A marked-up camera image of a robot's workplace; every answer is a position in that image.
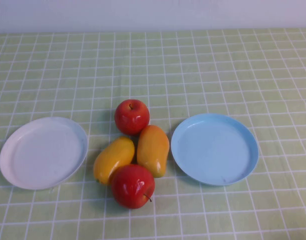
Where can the red apple with yellowish top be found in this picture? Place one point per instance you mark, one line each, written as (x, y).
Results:
(131, 120)

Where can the green checked tablecloth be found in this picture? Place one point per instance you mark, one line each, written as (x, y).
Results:
(217, 62)

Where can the white round plate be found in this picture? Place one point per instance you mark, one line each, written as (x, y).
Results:
(43, 155)

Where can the deep red apple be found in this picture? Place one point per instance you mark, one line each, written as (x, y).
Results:
(131, 187)

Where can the yellow mango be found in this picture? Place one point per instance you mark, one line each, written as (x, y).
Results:
(112, 160)

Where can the light blue round plate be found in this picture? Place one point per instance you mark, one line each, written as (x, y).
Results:
(215, 150)

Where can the orange-yellow mango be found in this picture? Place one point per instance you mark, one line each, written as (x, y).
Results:
(152, 150)

